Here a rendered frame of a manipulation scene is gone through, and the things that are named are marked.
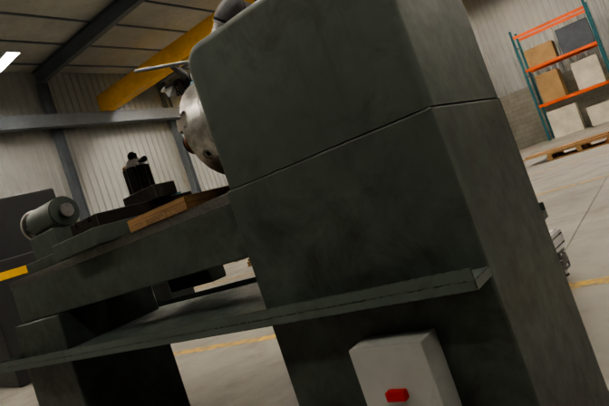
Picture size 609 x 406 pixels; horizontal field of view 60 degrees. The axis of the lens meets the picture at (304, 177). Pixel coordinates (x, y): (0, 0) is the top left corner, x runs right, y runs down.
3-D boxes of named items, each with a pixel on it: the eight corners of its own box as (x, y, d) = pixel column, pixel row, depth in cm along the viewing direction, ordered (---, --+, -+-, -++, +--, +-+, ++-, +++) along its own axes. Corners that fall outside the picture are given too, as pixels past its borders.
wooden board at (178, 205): (265, 188, 182) (262, 176, 182) (187, 208, 153) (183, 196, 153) (210, 209, 200) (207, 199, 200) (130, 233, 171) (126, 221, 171)
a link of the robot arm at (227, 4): (236, -5, 236) (203, 98, 246) (247, 0, 246) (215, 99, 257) (215, -13, 239) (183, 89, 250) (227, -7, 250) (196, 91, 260)
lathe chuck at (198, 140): (288, 156, 172) (254, 66, 172) (223, 176, 147) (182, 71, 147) (269, 164, 177) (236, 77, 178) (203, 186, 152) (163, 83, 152)
